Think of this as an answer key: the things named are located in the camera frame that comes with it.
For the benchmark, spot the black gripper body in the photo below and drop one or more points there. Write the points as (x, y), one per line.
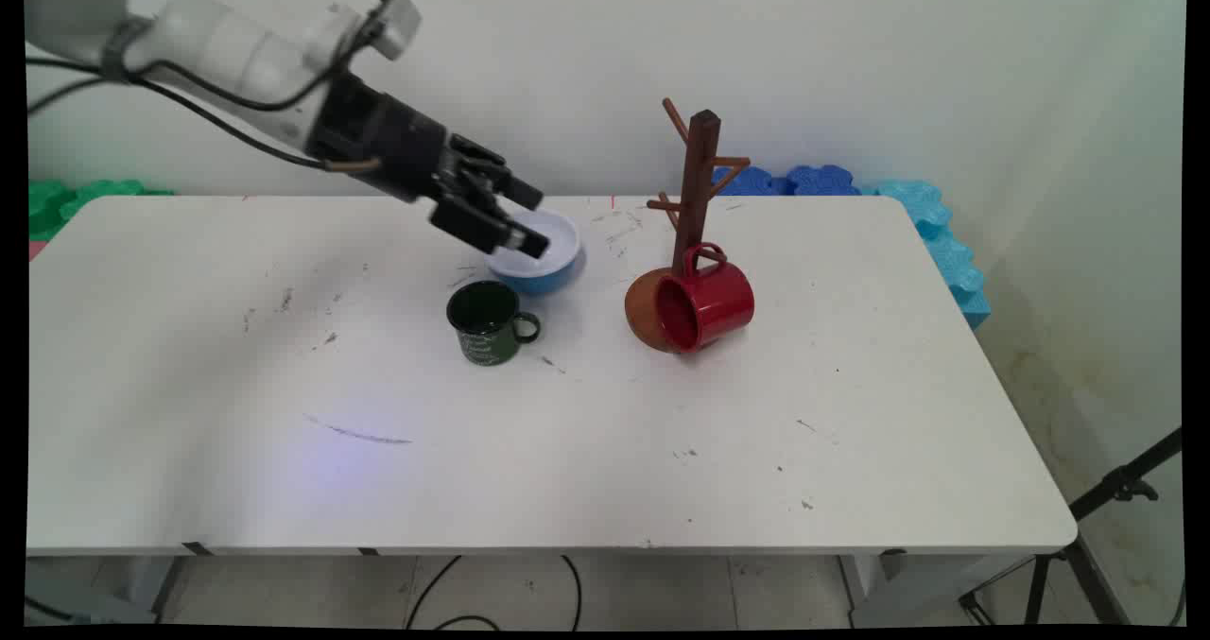
(383, 139)

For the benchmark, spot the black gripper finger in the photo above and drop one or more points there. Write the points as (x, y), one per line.
(477, 216)
(496, 172)

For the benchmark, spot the red enamel mug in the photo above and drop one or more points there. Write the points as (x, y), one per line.
(714, 304)

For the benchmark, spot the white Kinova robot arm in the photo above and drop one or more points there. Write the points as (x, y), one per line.
(217, 49)

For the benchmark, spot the blue bowl white inside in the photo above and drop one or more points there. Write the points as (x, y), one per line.
(553, 271)

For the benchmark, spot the dark green enamel mug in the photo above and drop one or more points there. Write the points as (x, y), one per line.
(487, 328)

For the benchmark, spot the brown wooden mug tree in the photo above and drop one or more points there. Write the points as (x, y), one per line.
(700, 181)

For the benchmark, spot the dark blue foam mat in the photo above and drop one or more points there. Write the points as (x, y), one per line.
(803, 181)

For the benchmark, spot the green foam mat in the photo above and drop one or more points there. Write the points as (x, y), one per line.
(66, 200)

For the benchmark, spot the pink foam mat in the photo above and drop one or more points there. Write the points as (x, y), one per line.
(35, 249)

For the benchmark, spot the light blue foam mat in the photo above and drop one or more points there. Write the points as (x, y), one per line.
(950, 252)

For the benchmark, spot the black tripod stand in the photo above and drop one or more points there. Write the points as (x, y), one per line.
(1115, 489)

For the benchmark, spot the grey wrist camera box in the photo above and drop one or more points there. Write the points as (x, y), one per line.
(395, 24)

